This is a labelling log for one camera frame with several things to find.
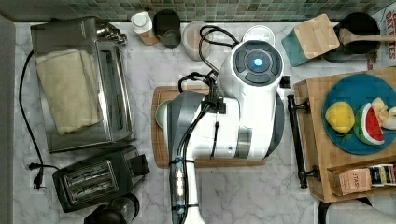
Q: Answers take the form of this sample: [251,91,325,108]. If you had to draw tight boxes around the wooden drawer unit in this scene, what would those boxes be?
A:
[294,73,396,203]

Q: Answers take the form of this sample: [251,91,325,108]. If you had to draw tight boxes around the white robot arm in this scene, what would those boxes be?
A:
[163,40,284,224]

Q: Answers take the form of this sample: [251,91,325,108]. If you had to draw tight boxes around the small green plate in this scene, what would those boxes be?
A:
[155,100,170,129]

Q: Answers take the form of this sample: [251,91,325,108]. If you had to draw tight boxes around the wooden cutting board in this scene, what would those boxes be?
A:
[151,86,266,169]

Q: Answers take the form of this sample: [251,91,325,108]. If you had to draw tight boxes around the frosted plastic cup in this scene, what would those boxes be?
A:
[182,21,211,61]

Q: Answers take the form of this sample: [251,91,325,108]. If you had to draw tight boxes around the dark glass jar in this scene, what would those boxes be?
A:
[153,9,181,49]

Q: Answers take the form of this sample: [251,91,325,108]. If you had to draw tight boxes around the stainless steel toaster oven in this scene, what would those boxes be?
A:
[31,16,133,153]

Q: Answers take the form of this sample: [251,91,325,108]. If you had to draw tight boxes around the white lidded round container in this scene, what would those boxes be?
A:
[242,25,276,46]

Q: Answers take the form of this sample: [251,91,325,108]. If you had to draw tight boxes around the white lidded bottle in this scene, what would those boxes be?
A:
[131,12,159,46]

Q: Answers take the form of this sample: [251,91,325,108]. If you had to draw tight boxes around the black coffee grinder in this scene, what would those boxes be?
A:
[83,193,140,224]

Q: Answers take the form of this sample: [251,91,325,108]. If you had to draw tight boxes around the black two-slot toaster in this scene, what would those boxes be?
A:
[52,145,149,213]

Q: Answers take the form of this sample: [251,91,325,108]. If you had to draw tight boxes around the beige folded cloth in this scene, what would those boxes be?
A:
[35,49,102,135]

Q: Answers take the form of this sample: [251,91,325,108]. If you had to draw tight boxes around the teal box with wooden lid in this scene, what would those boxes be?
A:
[281,14,340,67]

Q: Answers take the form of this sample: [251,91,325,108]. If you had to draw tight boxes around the yellow toy lemon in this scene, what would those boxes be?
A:
[325,102,355,133]

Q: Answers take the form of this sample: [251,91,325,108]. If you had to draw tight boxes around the blue round plate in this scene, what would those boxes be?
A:
[321,74,396,155]

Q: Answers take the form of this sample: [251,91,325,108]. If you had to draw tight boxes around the stash tea box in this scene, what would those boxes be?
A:
[328,168,372,196]

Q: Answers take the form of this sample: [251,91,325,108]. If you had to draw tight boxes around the wooden spoon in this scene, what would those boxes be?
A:
[339,28,396,45]

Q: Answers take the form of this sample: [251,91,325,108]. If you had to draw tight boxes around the toy watermelon slice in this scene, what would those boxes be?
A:
[353,103,385,146]

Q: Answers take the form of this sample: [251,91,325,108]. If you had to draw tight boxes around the black pan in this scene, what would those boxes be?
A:
[323,12,380,63]

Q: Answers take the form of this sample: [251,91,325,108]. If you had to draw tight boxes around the cream toy garlic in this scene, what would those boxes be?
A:
[372,97,396,130]

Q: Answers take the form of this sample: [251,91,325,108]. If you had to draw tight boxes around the striped tea packets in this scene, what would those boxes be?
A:
[369,164,396,187]

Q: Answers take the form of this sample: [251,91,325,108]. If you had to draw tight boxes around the oats package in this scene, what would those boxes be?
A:
[367,3,396,70]

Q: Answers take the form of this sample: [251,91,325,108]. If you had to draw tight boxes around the black power cord with plug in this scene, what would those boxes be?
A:
[18,49,60,191]

